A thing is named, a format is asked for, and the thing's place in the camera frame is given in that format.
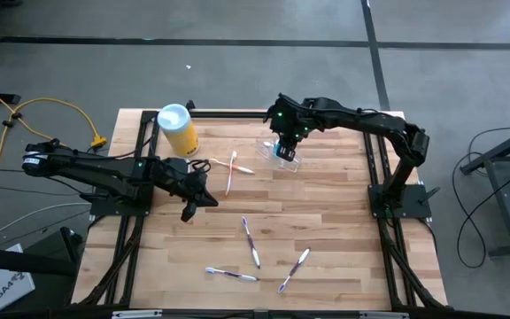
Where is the silver edge bracket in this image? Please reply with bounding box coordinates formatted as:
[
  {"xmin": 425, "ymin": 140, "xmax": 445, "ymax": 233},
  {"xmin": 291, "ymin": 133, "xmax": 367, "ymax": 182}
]
[
  {"xmin": 359, "ymin": 311, "xmax": 410, "ymax": 319},
  {"xmin": 112, "ymin": 309, "xmax": 163, "ymax": 319}
]

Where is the blue toothbrush bottom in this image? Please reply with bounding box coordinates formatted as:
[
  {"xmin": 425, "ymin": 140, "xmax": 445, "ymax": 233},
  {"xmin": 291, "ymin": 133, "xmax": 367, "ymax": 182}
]
[{"xmin": 205, "ymin": 266, "xmax": 260, "ymax": 283}]

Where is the purple white toothbrush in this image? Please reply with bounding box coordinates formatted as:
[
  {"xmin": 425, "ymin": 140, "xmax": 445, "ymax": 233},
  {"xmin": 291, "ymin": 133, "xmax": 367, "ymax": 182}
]
[
  {"xmin": 276, "ymin": 246, "xmax": 312, "ymax": 294},
  {"xmin": 241, "ymin": 215, "xmax": 262, "ymax": 270}
]

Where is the white floor cable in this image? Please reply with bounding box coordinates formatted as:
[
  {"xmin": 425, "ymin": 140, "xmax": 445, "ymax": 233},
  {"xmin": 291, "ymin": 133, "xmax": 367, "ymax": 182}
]
[{"xmin": 0, "ymin": 202, "xmax": 93, "ymax": 247}]

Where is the yellow extension cable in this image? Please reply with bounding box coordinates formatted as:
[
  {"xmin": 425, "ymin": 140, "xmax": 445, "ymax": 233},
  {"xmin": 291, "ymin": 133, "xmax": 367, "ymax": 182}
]
[{"xmin": 0, "ymin": 78, "xmax": 108, "ymax": 196}]

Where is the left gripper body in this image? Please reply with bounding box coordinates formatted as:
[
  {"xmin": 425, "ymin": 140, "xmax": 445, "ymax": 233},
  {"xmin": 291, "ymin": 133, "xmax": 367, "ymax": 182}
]
[{"xmin": 166, "ymin": 158, "xmax": 207, "ymax": 205}]

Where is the black desk frame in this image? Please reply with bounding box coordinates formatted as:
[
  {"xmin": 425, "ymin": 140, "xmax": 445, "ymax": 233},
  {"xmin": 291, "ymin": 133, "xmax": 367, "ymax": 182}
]
[{"xmin": 460, "ymin": 121, "xmax": 510, "ymax": 258}]

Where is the clear acrylic organizer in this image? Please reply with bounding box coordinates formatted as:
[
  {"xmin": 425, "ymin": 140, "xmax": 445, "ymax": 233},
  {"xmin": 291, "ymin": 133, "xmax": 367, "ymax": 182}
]
[{"xmin": 254, "ymin": 135, "xmax": 303, "ymax": 174}]

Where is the yellow white wipes canister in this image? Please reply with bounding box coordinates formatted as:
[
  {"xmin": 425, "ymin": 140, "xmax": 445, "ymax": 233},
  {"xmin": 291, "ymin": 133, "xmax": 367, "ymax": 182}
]
[{"xmin": 156, "ymin": 103, "xmax": 201, "ymax": 158}]

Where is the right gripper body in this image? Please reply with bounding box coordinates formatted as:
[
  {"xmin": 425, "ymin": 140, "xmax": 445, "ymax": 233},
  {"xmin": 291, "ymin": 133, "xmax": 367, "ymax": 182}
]
[{"xmin": 264, "ymin": 92, "xmax": 314, "ymax": 144}]

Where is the black floor cable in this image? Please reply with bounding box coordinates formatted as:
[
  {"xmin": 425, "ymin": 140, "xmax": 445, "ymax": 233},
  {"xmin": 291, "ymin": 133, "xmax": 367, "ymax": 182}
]
[{"xmin": 452, "ymin": 127, "xmax": 510, "ymax": 269}]

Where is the black aluminium table frame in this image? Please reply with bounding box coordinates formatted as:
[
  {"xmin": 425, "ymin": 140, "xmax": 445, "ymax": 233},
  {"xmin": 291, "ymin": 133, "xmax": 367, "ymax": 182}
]
[{"xmin": 71, "ymin": 100, "xmax": 449, "ymax": 311}]

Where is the black side stand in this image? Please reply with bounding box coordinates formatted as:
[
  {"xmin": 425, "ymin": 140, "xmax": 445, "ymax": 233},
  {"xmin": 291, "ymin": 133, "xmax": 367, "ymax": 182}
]
[{"xmin": 0, "ymin": 226, "xmax": 84, "ymax": 278}]

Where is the orange white toothbrush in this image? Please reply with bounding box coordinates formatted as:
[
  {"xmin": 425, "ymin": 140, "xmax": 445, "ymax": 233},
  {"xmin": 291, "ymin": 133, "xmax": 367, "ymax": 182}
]
[
  {"xmin": 224, "ymin": 150, "xmax": 238, "ymax": 198},
  {"xmin": 209, "ymin": 158, "xmax": 256, "ymax": 175}
]

